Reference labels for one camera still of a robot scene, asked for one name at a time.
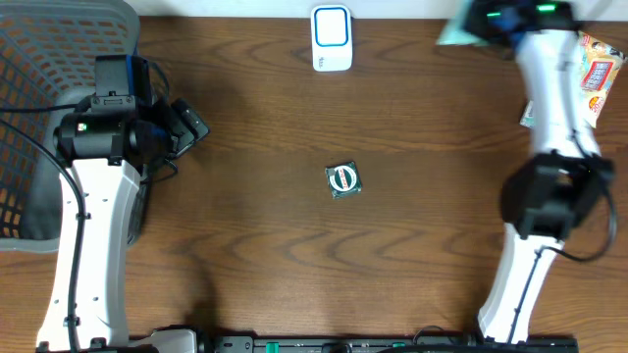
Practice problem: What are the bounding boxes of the light teal wipes pack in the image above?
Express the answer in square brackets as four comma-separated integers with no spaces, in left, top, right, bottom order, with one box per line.
[437,3,489,47]

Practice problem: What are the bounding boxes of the green white tissue pack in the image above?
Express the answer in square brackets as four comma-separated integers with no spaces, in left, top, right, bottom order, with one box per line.
[519,101,535,128]

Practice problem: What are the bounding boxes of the yellow antibacterial wipes bag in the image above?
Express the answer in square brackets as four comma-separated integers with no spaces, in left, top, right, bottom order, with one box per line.
[579,31,627,128]

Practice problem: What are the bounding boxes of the dark green Zam-Buk box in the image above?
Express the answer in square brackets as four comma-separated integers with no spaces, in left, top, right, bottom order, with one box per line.
[325,161,363,199]

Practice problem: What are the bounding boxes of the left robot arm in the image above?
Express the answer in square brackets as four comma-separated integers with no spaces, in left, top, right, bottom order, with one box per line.
[36,55,210,352]

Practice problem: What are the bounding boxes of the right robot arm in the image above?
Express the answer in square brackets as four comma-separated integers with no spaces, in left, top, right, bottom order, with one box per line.
[462,1,617,347]

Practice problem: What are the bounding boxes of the white barcode scanner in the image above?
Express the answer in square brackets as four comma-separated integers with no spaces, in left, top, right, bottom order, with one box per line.
[310,4,353,73]

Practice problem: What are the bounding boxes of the dark grey plastic basket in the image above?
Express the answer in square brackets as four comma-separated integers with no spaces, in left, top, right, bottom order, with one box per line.
[1,0,140,253]

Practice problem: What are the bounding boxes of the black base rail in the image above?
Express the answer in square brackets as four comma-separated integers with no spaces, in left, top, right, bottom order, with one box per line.
[213,331,580,353]

